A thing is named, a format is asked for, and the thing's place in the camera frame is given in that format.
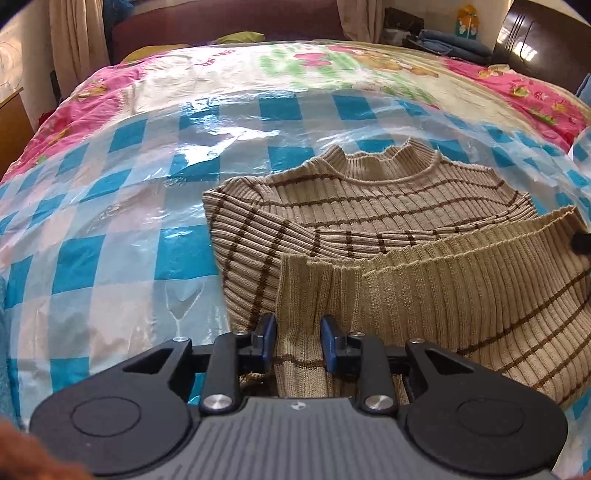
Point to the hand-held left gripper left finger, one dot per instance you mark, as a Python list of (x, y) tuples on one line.
[(268, 341)]

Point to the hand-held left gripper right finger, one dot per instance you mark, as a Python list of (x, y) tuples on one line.
[(328, 344)]

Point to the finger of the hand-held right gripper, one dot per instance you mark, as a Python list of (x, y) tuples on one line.
[(581, 242)]

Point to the beige striped ribbed sweater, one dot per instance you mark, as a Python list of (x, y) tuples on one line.
[(415, 203)]

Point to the stack of folded blue clothes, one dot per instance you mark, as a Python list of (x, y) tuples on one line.
[(448, 44)]

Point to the blue pillow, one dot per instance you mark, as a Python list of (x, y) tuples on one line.
[(585, 85)]

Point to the blue checkered plastic sheet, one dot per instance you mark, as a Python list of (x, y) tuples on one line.
[(115, 207)]

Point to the dark wooden headboard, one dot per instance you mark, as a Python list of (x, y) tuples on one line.
[(526, 41)]

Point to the yellow cartoon bag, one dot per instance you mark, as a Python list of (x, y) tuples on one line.
[(467, 21)]

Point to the reddish brown fuzzy cloth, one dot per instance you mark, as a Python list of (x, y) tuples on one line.
[(32, 454)]

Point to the teal blanket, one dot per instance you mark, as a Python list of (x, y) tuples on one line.
[(3, 350)]

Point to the dark bag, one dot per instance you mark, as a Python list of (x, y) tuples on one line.
[(404, 23)]

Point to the pink floral bedspread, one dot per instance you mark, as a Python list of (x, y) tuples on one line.
[(346, 60)]

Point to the yellow-green pillow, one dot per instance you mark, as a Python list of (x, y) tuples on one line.
[(240, 38)]

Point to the beige curtain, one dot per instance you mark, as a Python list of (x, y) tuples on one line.
[(360, 18), (78, 37)]

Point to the maroon headboard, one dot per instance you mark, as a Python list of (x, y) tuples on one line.
[(207, 23)]

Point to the wooden cabinet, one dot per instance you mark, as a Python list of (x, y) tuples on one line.
[(14, 129)]

